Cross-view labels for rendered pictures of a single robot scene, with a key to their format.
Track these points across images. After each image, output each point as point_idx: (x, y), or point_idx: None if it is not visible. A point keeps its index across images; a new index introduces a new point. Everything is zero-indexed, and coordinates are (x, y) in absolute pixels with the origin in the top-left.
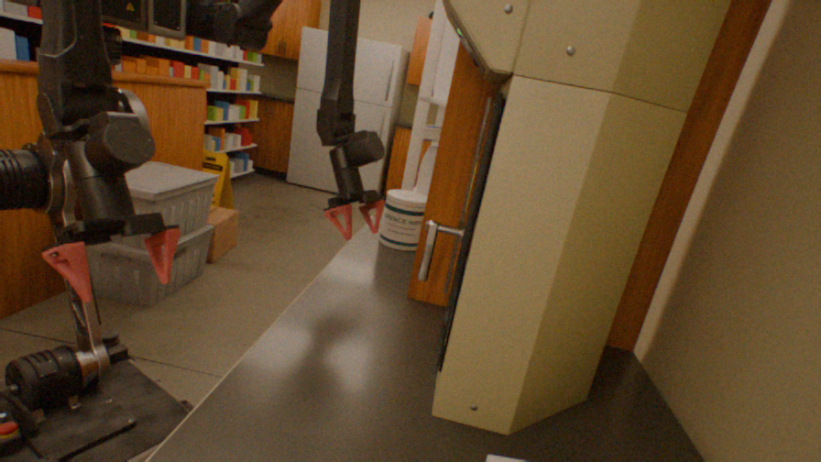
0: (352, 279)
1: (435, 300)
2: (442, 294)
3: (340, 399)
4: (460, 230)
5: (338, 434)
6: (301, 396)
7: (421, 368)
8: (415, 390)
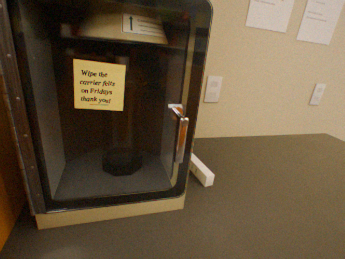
0: None
1: (2, 242)
2: (2, 231)
3: (211, 257)
4: (179, 111)
5: (235, 243)
6: None
7: (140, 225)
8: (168, 221)
